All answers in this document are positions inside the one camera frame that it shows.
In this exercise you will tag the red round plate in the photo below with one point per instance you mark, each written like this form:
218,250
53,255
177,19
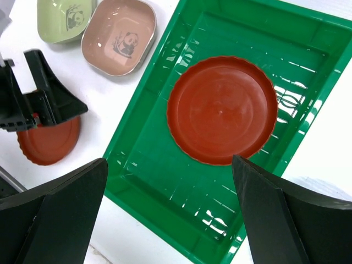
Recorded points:
48,145
221,107

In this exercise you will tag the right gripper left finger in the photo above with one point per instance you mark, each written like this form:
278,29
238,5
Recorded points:
52,222

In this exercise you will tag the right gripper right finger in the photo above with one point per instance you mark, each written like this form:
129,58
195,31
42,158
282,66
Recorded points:
287,223

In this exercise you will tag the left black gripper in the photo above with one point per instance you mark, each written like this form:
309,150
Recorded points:
51,101

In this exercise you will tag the green square panda plate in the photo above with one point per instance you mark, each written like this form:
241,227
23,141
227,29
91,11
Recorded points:
62,21

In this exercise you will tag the pink square panda plate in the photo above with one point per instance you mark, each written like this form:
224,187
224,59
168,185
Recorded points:
118,36

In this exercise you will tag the green plastic bin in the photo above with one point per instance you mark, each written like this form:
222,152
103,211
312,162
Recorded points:
191,205

